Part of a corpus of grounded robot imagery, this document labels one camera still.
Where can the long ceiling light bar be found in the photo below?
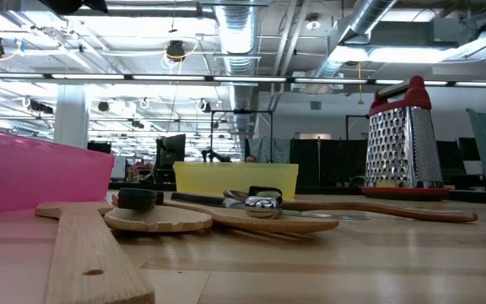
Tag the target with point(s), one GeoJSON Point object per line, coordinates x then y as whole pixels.
{"type": "Point", "coordinates": [247, 79]}

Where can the silver spiral air duct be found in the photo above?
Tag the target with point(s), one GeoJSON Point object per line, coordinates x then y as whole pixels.
{"type": "Point", "coordinates": [236, 42]}
{"type": "Point", "coordinates": [369, 17]}

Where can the wooden spork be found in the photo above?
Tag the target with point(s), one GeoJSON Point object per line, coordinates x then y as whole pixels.
{"type": "Point", "coordinates": [158, 219]}

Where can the steel box grater red trim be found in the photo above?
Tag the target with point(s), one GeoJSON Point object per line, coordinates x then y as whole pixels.
{"type": "Point", "coordinates": [395, 148]}

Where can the black background robot arm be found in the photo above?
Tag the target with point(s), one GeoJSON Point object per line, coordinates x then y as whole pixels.
{"type": "Point", "coordinates": [215, 156]}

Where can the plain wooden spatula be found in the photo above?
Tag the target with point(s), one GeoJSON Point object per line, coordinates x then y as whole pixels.
{"type": "Point", "coordinates": [87, 253]}

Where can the dark computer monitor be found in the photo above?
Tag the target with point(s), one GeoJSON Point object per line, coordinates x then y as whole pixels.
{"type": "Point", "coordinates": [171, 150]}

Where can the grey wall vent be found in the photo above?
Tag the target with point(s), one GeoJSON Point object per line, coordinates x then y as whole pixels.
{"type": "Point", "coordinates": [315, 105]}

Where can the dark wooden spoon metal tip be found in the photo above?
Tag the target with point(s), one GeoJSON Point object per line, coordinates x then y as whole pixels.
{"type": "Point", "coordinates": [262, 207]}
{"type": "Point", "coordinates": [395, 210]}

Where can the black metal table frame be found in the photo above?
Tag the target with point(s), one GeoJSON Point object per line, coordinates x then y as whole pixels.
{"type": "Point", "coordinates": [142, 185]}

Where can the wooden slotted spoon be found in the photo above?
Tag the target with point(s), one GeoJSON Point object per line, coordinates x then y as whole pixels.
{"type": "Point", "coordinates": [293, 226]}

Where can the pink plastic bin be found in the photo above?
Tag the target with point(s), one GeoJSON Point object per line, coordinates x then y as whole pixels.
{"type": "Point", "coordinates": [36, 169]}

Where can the yellow plastic bin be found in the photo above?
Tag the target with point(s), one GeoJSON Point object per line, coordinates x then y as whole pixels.
{"type": "Point", "coordinates": [234, 177]}

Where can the black partition panel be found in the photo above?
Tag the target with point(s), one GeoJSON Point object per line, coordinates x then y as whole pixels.
{"type": "Point", "coordinates": [331, 162]}

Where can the grey tarp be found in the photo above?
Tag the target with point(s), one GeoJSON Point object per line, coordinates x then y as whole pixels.
{"type": "Point", "coordinates": [268, 150]}

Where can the white building column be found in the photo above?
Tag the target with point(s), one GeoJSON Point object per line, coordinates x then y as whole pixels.
{"type": "Point", "coordinates": [71, 118]}

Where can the person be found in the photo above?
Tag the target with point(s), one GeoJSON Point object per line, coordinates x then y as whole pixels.
{"type": "Point", "coordinates": [250, 159]}

